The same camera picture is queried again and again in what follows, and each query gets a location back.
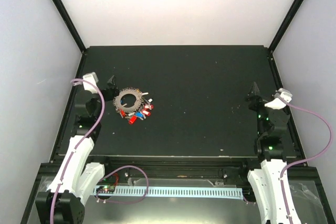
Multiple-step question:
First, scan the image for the black work mat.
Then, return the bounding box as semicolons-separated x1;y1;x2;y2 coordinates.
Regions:
81;46;277;157

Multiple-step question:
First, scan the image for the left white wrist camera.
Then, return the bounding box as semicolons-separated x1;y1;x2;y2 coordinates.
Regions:
82;72;99;94

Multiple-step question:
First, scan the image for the left black frame post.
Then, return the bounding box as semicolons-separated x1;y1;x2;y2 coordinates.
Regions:
52;0;86;53

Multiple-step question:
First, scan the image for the black frame post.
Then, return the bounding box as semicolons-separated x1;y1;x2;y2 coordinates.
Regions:
52;0;86;53
268;0;304;53

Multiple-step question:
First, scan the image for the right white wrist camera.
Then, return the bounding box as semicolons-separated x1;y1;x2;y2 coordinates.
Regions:
265;88;292;110

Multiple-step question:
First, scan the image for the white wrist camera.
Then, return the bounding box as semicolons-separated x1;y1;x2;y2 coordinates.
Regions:
82;72;99;94
265;88;292;110

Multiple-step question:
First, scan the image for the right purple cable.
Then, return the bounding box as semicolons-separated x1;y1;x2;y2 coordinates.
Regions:
275;95;333;224

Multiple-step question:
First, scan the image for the right black frame post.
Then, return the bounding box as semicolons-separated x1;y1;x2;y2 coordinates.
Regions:
268;0;304;53

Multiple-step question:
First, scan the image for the white slotted cable duct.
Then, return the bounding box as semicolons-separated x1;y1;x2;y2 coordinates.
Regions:
91;186;243;200

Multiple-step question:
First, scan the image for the keyring with coloured keys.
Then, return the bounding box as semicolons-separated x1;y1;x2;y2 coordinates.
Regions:
113;88;154;125

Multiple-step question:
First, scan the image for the left circuit board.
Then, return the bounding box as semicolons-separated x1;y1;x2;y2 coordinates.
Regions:
96;185;116;194

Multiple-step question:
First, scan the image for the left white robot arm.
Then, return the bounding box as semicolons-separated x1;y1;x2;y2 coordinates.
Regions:
35;72;119;223

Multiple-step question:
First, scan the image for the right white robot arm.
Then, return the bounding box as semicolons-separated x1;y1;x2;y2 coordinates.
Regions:
238;82;301;223

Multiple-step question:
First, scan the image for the black aluminium front rail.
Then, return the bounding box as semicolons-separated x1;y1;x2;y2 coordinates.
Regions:
49;155;308;183

